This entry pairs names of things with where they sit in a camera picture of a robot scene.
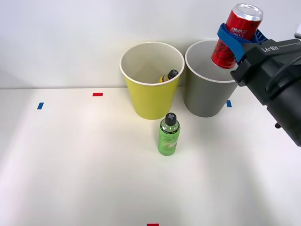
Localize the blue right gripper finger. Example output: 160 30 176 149
252 29 270 45
216 22 251 65

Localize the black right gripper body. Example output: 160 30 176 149
230 38 301 94

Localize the red drink can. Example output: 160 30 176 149
211 3 264 69

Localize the grey plastic bin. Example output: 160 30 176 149
184 40 239 118

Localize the yellow plastic bottle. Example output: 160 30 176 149
158 69 180 84

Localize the yellow-green plastic bin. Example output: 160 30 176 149
119 41 185 121

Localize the green label plastic bottle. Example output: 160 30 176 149
158 112 182 156

